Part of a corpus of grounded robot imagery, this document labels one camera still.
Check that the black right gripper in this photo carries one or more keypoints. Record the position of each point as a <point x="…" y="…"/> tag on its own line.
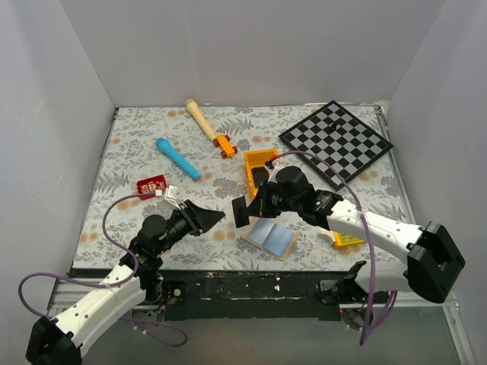
<point x="259" y="207"/>

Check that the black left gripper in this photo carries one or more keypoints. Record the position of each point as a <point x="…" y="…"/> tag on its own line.
<point x="202" y="219"/>

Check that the black credit card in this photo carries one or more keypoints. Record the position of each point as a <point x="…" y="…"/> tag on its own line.
<point x="239" y="208"/>

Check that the yellow plastic bin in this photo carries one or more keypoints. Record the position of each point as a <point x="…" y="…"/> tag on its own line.
<point x="256" y="169"/>

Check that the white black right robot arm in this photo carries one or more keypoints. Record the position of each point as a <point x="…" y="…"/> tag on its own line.
<point x="430" y="260"/>

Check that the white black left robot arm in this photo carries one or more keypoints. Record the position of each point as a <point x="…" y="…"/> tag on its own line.
<point x="131" y="266"/>

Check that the red printed toy block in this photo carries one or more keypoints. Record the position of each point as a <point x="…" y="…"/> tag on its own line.
<point x="151" y="187"/>

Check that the colourful toy block cluster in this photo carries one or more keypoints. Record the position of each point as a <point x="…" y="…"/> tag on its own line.
<point x="339" y="240"/>

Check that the floral patterned table mat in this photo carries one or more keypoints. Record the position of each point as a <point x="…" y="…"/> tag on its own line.
<point x="131" y="155"/>

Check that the black silver chessboard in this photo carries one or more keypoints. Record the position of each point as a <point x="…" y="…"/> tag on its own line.
<point x="340" y="155"/>

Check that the orange toy car chassis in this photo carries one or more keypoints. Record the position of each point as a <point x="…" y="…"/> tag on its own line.
<point x="227" y="149"/>

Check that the blue toy microphone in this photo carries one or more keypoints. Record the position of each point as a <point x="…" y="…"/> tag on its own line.
<point x="164" y="146"/>

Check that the cream toy microphone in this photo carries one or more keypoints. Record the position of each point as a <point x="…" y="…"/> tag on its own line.
<point x="193" y="108"/>

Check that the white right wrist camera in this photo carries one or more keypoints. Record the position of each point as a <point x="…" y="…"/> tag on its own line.
<point x="273" y="167"/>

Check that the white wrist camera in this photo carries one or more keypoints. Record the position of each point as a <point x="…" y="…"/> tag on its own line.
<point x="273" y="167"/>
<point x="169" y="195"/>

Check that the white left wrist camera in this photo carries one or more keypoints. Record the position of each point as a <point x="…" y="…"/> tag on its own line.
<point x="169" y="195"/>

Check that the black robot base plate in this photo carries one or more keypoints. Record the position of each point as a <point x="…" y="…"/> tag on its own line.
<point x="190" y="294"/>

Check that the aluminium frame rail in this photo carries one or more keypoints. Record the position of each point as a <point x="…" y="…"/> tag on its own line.
<point x="61" y="296"/>

